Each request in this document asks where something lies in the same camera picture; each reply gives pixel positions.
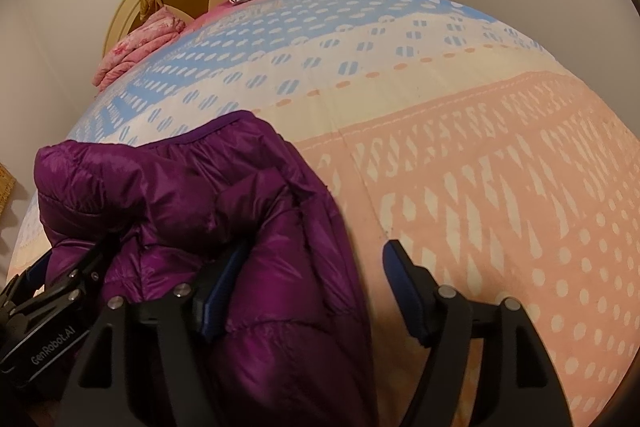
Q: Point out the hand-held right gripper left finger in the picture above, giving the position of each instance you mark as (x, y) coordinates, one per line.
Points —
(215, 302)

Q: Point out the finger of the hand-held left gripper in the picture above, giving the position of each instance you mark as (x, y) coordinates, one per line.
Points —
(30, 274)
(82, 267)

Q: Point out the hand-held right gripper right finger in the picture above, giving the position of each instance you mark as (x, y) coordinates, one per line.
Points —
(405, 287)

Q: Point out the purple puffer jacket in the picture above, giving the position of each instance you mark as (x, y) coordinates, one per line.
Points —
(225, 207)

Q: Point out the pastel patterned bed sheet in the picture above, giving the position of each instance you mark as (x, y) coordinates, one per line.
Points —
(450, 157)

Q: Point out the pink folded quilt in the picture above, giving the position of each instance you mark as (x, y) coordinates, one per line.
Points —
(135, 49)

